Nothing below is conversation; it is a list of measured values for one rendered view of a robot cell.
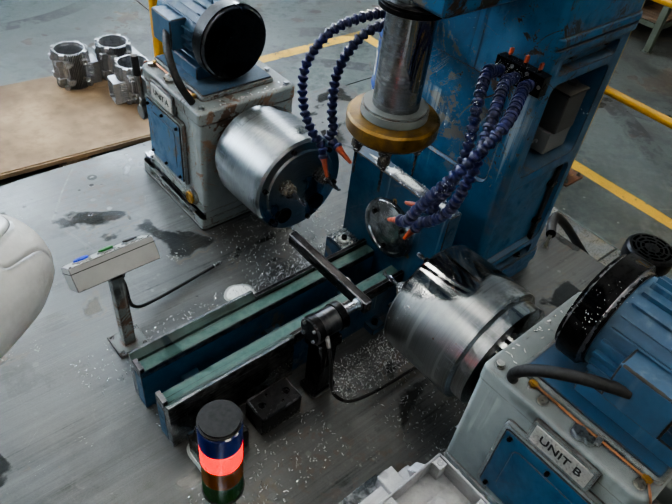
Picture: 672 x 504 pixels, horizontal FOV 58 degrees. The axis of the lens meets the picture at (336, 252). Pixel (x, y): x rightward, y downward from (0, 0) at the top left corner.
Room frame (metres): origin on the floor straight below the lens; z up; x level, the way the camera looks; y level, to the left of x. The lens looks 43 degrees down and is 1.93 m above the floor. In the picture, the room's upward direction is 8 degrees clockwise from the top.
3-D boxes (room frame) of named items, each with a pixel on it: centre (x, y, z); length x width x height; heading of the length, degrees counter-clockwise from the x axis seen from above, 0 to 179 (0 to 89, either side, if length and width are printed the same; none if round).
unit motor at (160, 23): (1.43, 0.43, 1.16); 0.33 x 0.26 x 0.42; 45
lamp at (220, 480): (0.42, 0.12, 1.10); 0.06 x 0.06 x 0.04
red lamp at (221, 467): (0.42, 0.12, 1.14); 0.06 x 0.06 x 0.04
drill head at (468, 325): (0.78, -0.28, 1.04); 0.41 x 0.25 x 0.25; 45
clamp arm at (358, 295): (0.91, 0.01, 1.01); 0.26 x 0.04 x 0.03; 45
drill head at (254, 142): (1.26, 0.21, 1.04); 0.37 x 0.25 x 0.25; 45
